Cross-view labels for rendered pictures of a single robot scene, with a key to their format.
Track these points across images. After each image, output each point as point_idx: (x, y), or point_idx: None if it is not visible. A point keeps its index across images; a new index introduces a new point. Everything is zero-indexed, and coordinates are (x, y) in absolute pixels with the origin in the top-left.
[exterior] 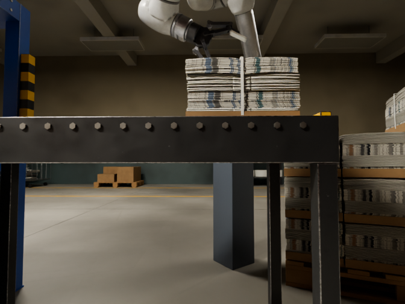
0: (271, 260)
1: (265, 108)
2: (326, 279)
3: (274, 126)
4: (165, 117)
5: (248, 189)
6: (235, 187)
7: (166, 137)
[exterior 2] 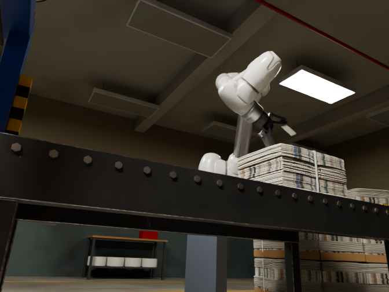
0: None
1: (330, 194)
2: None
3: (375, 210)
4: (319, 193)
5: (224, 272)
6: (217, 269)
7: (320, 210)
